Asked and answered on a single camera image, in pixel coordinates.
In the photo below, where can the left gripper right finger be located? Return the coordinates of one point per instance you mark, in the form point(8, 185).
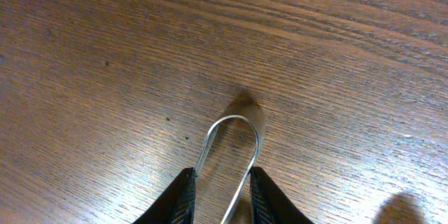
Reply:
point(269, 205)

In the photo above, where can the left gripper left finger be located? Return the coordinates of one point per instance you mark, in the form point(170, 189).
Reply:
point(176, 205)

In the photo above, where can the steel serrated tongs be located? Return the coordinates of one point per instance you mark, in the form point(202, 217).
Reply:
point(225, 170)

